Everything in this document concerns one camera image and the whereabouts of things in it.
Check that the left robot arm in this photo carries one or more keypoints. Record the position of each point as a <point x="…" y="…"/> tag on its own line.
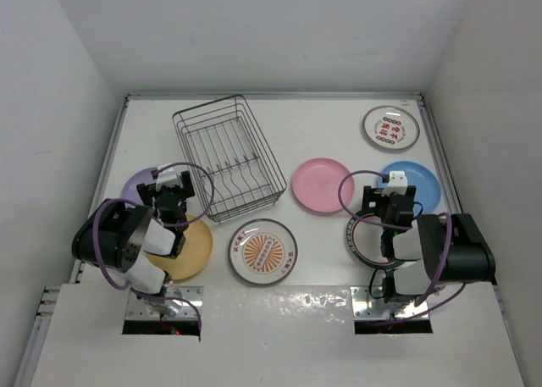
<point x="148" y="222"/>

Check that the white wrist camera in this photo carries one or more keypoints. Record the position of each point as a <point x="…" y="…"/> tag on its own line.
<point x="395" y="183"/>
<point x="167" y="179"/>

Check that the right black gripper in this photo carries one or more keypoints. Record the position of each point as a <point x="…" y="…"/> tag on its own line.
<point x="373" y="195"/>

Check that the white plate red characters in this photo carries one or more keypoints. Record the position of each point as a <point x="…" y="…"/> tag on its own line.
<point x="390" y="128"/>

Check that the grey wire dish rack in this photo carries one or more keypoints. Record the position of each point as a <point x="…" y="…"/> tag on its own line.
<point x="237" y="171"/>

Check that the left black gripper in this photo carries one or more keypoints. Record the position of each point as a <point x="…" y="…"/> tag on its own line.
<point x="149" y="192"/>

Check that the purple plastic plate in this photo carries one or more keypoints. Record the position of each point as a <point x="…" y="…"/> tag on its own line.
<point x="129" y="191"/>

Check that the pink plastic plate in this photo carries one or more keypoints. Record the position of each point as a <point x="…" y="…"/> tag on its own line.
<point x="315" y="184"/>

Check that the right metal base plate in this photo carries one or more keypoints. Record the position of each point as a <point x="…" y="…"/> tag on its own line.
<point x="367" y="308"/>

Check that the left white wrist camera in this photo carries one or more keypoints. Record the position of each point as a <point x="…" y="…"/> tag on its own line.
<point x="167" y="179"/>

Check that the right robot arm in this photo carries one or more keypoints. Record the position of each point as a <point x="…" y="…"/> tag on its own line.
<point x="426" y="251"/>

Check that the yellow plastic plate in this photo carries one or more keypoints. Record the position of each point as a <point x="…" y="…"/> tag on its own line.
<point x="194" y="256"/>

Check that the blue plastic plate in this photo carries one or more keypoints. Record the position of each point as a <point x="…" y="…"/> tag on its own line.
<point x="428" y="192"/>

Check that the white plate orange sunburst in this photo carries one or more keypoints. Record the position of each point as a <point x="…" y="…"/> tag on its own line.
<point x="262" y="252"/>

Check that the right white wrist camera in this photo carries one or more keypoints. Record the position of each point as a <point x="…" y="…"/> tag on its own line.
<point x="395" y="183"/>

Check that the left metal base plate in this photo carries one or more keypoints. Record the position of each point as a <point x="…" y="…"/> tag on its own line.
<point x="178" y="309"/>

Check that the metal base plate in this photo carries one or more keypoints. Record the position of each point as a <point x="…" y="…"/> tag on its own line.
<point x="367" y="308"/>
<point x="178" y="309"/>

